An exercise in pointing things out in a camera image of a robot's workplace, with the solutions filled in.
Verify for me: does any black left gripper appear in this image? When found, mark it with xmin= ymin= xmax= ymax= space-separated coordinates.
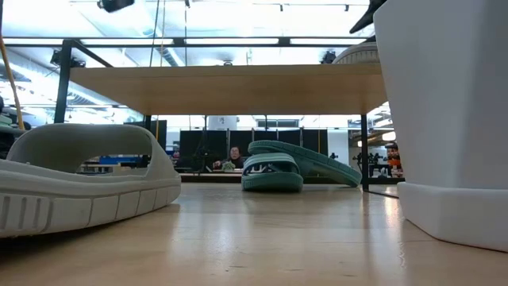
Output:
xmin=97 ymin=0 xmax=136 ymax=14

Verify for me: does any orange figure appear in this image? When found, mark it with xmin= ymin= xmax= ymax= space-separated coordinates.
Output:
xmin=383 ymin=141 xmax=402 ymax=179

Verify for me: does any black room divider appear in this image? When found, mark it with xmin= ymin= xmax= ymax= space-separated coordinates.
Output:
xmin=179 ymin=129 xmax=329 ymax=172

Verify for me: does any grey foam slide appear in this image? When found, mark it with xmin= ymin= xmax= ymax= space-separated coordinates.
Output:
xmin=332 ymin=42 xmax=380 ymax=65
xmin=0 ymin=122 xmax=183 ymax=239

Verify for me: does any wooden shelf with black frame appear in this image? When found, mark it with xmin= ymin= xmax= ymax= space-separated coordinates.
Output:
xmin=53 ymin=38 xmax=388 ymax=192

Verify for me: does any person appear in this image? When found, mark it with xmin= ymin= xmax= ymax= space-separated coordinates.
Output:
xmin=212 ymin=145 xmax=246 ymax=171

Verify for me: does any white plant pot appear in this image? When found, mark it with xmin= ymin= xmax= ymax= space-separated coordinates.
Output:
xmin=372 ymin=0 xmax=508 ymax=253

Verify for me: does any teal foam slide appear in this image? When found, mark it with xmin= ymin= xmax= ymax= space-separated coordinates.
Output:
xmin=241 ymin=153 xmax=305 ymax=193
xmin=248 ymin=140 xmax=363 ymax=188

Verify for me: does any yellow cable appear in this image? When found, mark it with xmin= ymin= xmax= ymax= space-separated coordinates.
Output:
xmin=0 ymin=33 xmax=25 ymax=132

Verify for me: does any black ceiling light track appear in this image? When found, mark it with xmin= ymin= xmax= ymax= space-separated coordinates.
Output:
xmin=0 ymin=36 xmax=376 ymax=49

